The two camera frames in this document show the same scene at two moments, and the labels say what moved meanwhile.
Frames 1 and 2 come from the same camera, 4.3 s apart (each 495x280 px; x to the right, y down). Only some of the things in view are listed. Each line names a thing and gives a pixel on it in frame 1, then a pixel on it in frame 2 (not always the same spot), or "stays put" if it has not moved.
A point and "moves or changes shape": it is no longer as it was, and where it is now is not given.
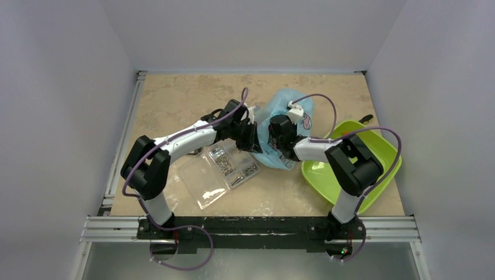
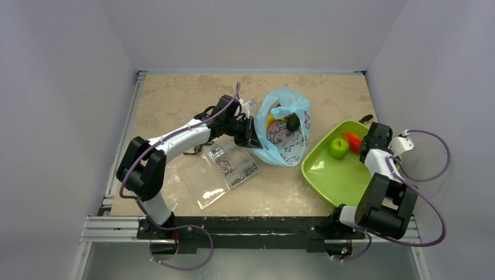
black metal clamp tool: (195, 151) stays put
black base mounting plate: (254, 233) stays put
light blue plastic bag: (273, 104) moves or changes shape
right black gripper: (282, 140) → (365, 141)
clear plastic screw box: (209, 175) stays put
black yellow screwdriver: (366, 119) stays put
